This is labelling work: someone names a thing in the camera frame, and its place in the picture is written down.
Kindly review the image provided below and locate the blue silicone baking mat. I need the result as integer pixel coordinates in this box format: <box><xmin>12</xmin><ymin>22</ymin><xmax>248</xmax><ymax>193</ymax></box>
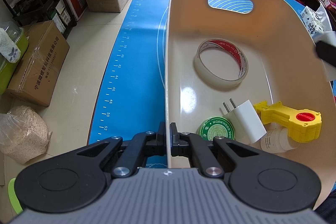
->
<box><xmin>89</xmin><ymin>0</ymin><xmax>303</xmax><ymax>143</ymax></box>

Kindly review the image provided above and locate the white usb wall charger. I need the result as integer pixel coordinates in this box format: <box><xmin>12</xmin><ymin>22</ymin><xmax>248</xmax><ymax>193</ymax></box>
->
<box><xmin>223</xmin><ymin>98</ymin><xmax>266</xmax><ymax>145</ymax></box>

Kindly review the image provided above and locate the beige plastic storage bin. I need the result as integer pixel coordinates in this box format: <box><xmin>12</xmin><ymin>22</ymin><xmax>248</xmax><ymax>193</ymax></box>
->
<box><xmin>165</xmin><ymin>0</ymin><xmax>335</xmax><ymax>204</ymax></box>

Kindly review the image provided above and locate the green lidded container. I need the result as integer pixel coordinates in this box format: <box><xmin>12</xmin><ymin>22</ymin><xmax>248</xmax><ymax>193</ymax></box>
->
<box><xmin>0</xmin><ymin>21</ymin><xmax>29</xmax><ymax>94</ymax></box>

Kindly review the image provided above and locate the blue white tissue pack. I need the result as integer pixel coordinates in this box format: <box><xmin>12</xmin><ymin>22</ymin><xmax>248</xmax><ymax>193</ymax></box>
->
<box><xmin>300</xmin><ymin>4</ymin><xmax>333</xmax><ymax>40</ymax></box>

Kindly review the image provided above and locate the yellow toy wrench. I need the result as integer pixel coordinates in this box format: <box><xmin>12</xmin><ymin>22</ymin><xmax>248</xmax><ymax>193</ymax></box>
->
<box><xmin>253</xmin><ymin>101</ymin><xmax>322</xmax><ymax>143</ymax></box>

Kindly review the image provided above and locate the green round wormwood tin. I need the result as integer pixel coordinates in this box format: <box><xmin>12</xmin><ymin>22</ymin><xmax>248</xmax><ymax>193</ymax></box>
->
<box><xmin>197</xmin><ymin>117</ymin><xmax>235</xmax><ymax>141</ymax></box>

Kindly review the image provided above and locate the white plastic pill bottle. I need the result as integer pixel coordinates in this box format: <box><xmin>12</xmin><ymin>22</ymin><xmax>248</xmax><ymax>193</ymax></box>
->
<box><xmin>260</xmin><ymin>127</ymin><xmax>299</xmax><ymax>154</ymax></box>

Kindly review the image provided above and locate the clear packing tape roll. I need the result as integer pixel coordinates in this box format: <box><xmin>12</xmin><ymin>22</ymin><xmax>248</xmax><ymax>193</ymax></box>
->
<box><xmin>193</xmin><ymin>39</ymin><xmax>249</xmax><ymax>90</ymax></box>

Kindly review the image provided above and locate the brown cardboard box on floor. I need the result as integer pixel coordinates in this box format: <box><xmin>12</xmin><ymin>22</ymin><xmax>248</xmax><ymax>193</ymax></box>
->
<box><xmin>6</xmin><ymin>20</ymin><xmax>70</xmax><ymax>107</ymax></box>

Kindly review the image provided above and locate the clear bag of grain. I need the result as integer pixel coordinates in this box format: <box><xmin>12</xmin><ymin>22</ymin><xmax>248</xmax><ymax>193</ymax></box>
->
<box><xmin>1</xmin><ymin>105</ymin><xmax>52</xmax><ymax>164</ymax></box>

